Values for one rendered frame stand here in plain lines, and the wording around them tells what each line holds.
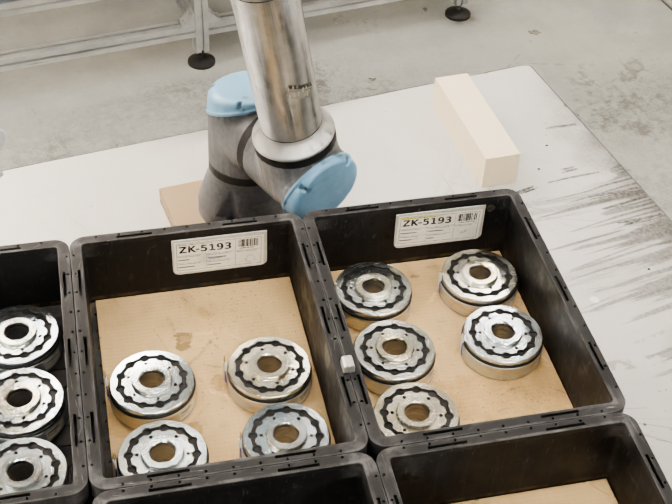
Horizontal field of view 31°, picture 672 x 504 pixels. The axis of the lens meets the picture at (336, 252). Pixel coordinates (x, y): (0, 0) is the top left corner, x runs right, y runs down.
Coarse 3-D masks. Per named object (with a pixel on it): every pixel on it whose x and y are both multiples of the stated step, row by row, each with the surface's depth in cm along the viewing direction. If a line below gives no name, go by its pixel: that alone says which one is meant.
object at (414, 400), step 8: (408, 400) 142; (416, 400) 142; (424, 400) 142; (400, 408) 141; (432, 408) 141; (400, 416) 140; (432, 416) 140; (408, 424) 139; (416, 424) 139; (424, 424) 140; (432, 424) 140
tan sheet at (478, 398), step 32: (416, 288) 162; (416, 320) 157; (448, 320) 157; (448, 352) 153; (544, 352) 154; (448, 384) 149; (480, 384) 149; (512, 384) 150; (544, 384) 150; (480, 416) 146; (512, 416) 146
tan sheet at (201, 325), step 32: (224, 288) 160; (256, 288) 161; (288, 288) 161; (128, 320) 155; (160, 320) 155; (192, 320) 156; (224, 320) 156; (256, 320) 156; (288, 320) 156; (128, 352) 151; (192, 352) 152; (224, 352) 152; (224, 384) 148; (192, 416) 144; (224, 416) 144; (224, 448) 140
